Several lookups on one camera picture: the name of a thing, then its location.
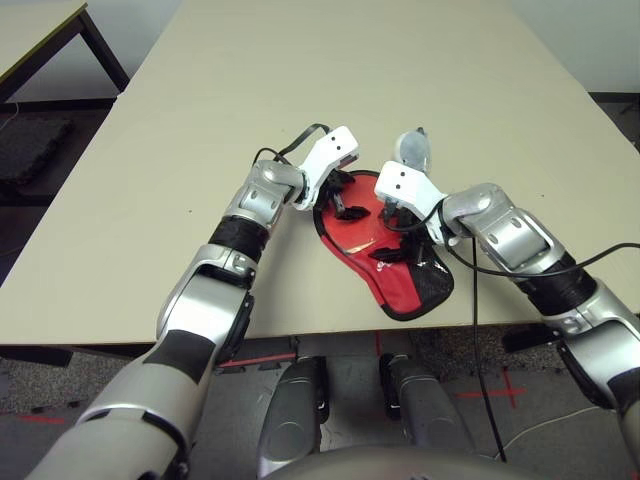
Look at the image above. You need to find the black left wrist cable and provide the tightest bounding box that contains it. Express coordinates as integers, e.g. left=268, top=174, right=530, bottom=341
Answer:
left=253, top=123, right=329, bottom=164

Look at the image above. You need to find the grey robot torso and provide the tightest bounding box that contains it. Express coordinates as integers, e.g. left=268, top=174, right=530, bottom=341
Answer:
left=264, top=444, right=506, bottom=480

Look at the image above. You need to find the grey left robot leg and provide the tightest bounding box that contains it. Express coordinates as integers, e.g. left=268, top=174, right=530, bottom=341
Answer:
left=257, top=355, right=331, bottom=480

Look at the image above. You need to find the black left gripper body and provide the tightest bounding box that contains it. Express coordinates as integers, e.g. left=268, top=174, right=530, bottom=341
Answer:
left=312, top=168, right=352, bottom=211

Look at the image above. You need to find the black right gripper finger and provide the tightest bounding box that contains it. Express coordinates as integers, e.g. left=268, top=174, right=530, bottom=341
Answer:
left=382, top=198, right=402, bottom=230
left=370, top=246, right=407, bottom=265

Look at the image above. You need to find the grey plush keychain toy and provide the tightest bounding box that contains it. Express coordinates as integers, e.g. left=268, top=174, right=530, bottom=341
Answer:
left=391, top=128, right=434, bottom=176

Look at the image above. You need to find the black foam mat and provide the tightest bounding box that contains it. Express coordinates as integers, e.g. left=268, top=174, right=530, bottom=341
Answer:
left=0, top=117, right=76, bottom=184

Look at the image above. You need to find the black hanging cable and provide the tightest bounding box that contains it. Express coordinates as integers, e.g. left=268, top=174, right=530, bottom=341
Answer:
left=469, top=234, right=507, bottom=464

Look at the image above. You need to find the white floor cable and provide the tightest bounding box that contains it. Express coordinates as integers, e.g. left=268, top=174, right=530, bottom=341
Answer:
left=499, top=404, right=601, bottom=459

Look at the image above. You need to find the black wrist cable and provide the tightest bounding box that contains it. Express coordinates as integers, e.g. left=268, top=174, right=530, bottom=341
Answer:
left=384, top=209, right=640, bottom=277
left=253, top=123, right=329, bottom=164

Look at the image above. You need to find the grey robot leg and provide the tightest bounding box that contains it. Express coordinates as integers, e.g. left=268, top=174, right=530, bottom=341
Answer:
left=257, top=355, right=331, bottom=480
left=378, top=352, right=476, bottom=457

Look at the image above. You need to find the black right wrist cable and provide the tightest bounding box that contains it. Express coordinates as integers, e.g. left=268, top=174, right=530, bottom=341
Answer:
left=384, top=209, right=640, bottom=277

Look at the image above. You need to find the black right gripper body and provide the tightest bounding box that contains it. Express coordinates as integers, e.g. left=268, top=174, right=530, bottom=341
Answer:
left=398, top=213, right=430, bottom=263

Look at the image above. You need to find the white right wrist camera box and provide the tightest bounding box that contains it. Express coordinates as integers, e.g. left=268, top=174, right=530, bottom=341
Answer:
left=374, top=160, right=449, bottom=246

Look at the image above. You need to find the grey right robot leg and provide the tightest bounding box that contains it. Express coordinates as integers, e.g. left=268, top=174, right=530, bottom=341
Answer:
left=378, top=352, right=476, bottom=457

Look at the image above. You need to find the red black paddle case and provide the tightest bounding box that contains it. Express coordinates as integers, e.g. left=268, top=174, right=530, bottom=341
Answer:
left=312, top=168, right=455, bottom=321

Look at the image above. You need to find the side table with black legs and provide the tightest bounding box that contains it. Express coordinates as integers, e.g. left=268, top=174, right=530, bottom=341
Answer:
left=0, top=0, right=130, bottom=104

